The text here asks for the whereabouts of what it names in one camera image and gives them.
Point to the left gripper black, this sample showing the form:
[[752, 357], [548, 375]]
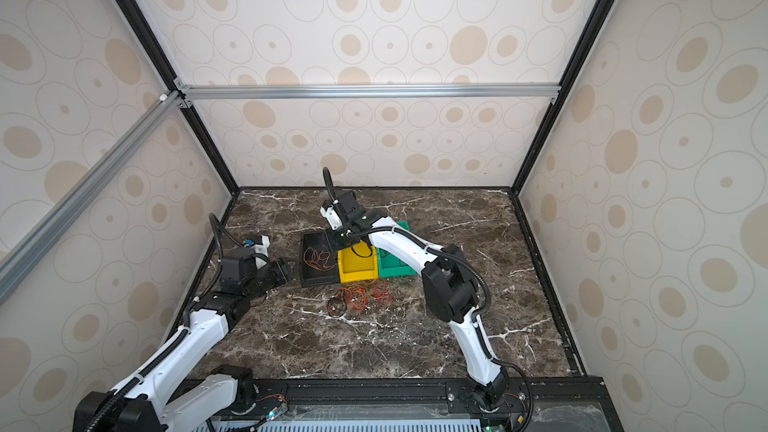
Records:
[[281, 271]]

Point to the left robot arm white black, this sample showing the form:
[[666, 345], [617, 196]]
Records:
[[147, 400]]

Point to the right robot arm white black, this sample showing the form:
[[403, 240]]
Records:
[[454, 291]]

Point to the yellow plastic bin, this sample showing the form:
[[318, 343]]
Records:
[[357, 263]]

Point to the black plastic bin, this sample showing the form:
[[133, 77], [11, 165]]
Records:
[[318, 262]]

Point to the green plastic bin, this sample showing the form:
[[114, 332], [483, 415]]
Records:
[[390, 266]]

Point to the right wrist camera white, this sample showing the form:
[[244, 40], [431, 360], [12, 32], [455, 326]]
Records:
[[331, 217]]

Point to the horizontal aluminium frame bar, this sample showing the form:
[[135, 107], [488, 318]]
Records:
[[387, 91]]

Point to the left aluminium frame bar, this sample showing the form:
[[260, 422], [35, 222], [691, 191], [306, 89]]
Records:
[[37, 243]]

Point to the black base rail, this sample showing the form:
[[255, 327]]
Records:
[[545, 404]]

